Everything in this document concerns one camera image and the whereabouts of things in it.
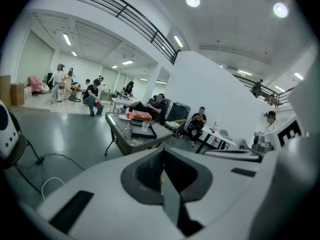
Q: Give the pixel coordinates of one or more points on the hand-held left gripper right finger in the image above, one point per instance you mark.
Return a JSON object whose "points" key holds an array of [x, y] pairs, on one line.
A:
{"points": [[220, 191]]}

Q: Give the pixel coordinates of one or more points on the chair with patterned cushion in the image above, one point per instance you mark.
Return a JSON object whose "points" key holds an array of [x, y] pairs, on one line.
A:
{"points": [[175, 125]]}

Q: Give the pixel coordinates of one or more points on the white table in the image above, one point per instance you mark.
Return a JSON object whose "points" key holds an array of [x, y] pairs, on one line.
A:
{"points": [[217, 134], [122, 101]]}

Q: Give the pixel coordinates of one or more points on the round ceiling light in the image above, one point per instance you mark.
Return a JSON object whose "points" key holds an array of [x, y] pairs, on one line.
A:
{"points": [[193, 1], [280, 10]]}

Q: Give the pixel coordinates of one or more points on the black balcony railing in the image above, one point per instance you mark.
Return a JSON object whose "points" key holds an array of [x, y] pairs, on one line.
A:
{"points": [[130, 12], [265, 90]]}

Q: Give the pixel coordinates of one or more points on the glass top coffee table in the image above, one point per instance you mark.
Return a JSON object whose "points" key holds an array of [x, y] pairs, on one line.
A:
{"points": [[125, 136]]}

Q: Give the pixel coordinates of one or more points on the black storage case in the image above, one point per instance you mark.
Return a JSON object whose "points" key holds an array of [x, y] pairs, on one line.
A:
{"points": [[178, 111]]}

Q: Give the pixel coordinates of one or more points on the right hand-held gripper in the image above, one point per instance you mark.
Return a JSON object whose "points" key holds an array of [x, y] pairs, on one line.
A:
{"points": [[295, 179]]}

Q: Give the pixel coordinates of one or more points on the white plate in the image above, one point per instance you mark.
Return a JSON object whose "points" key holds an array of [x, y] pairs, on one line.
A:
{"points": [[123, 117]]}

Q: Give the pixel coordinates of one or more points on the black tray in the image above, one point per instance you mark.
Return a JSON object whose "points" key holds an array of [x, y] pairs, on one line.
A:
{"points": [[145, 134]]}

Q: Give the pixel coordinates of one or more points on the white bag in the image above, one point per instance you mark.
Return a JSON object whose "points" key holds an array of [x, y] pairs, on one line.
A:
{"points": [[45, 89]]}

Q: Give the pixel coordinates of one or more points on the white round device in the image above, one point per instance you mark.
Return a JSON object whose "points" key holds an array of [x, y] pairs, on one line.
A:
{"points": [[7, 134]]}

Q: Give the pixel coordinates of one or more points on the ceiling tube light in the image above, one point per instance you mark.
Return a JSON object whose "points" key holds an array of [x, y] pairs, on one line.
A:
{"points": [[67, 39], [127, 62], [178, 41]]}

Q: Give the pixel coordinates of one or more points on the red ornate box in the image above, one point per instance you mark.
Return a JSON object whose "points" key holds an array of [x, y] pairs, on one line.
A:
{"points": [[141, 115]]}

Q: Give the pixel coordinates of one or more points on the stack of cardboard boxes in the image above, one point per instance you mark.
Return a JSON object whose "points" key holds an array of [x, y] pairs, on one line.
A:
{"points": [[5, 91]]}

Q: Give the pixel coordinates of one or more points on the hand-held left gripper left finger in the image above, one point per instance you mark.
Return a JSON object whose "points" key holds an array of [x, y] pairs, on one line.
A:
{"points": [[105, 189]]}

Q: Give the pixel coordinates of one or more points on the pink cloth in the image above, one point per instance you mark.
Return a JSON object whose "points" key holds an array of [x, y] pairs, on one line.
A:
{"points": [[35, 83]]}

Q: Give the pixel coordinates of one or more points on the clear plastic cup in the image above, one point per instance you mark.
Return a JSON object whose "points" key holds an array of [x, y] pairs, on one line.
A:
{"points": [[145, 126]]}

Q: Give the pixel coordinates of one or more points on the red apple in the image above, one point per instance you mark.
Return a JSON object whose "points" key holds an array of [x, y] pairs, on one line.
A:
{"points": [[129, 115]]}

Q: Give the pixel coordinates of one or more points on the small cardboard box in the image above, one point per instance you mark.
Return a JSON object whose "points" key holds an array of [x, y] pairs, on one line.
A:
{"points": [[17, 94]]}

